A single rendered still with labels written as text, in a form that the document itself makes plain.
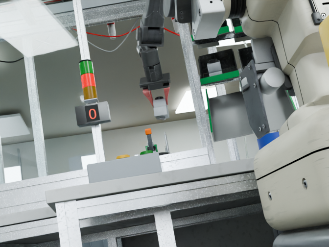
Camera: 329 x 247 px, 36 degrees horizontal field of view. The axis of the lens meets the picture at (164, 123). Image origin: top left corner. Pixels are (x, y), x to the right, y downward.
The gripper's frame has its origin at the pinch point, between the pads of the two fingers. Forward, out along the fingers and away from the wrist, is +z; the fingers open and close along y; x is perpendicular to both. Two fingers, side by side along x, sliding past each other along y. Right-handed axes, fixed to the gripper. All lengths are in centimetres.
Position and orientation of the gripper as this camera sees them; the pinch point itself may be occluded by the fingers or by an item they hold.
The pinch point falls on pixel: (159, 103)
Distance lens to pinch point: 172.2
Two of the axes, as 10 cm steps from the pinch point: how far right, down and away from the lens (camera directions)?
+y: -9.8, 1.7, 0.9
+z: 1.9, 8.8, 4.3
